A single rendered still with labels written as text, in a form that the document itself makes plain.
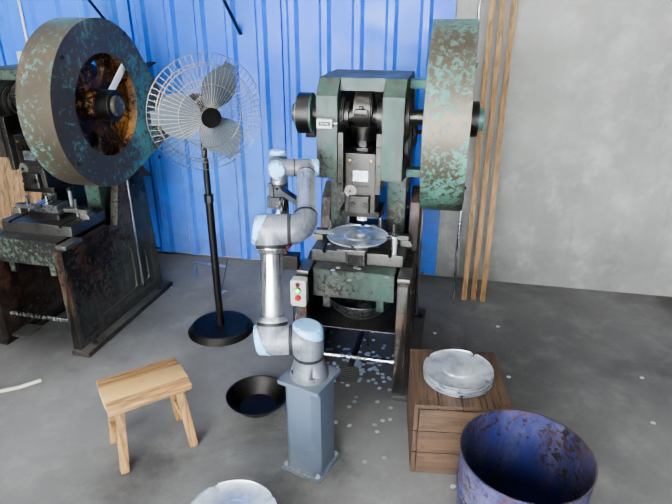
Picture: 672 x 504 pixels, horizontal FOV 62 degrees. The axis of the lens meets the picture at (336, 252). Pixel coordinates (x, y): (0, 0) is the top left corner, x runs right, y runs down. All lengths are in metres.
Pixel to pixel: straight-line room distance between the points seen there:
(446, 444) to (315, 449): 0.53
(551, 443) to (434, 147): 1.15
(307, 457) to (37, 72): 2.02
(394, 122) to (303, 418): 1.29
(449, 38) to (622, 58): 1.69
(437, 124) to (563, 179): 1.85
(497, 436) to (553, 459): 0.20
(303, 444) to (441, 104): 1.44
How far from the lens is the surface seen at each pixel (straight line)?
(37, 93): 2.86
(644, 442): 2.98
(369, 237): 2.65
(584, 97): 3.84
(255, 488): 2.04
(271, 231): 2.09
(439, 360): 2.50
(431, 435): 2.40
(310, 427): 2.31
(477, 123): 2.55
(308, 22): 3.82
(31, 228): 3.49
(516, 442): 2.23
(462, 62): 2.27
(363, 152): 2.62
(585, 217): 4.03
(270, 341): 2.13
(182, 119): 2.84
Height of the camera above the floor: 1.78
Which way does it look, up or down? 23 degrees down
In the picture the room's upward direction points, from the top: straight up
